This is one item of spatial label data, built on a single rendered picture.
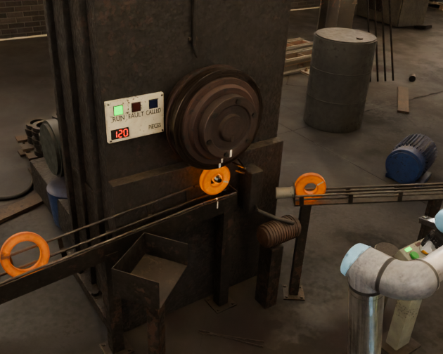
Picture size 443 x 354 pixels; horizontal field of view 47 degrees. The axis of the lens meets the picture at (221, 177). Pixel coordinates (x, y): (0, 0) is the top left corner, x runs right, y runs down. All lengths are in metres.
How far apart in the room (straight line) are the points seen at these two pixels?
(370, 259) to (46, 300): 1.93
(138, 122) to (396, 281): 1.22
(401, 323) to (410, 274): 1.17
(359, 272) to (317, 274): 1.58
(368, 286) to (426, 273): 0.17
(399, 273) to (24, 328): 1.97
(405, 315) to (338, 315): 0.42
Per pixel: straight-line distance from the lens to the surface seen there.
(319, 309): 2.97
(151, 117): 2.22
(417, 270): 1.61
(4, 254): 2.18
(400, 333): 2.78
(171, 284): 2.12
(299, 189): 2.61
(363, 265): 1.61
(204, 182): 2.35
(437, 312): 3.17
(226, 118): 2.15
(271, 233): 2.58
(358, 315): 1.75
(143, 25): 2.11
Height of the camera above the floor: 2.00
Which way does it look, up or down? 29 degrees down
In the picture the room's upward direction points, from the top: 3 degrees clockwise
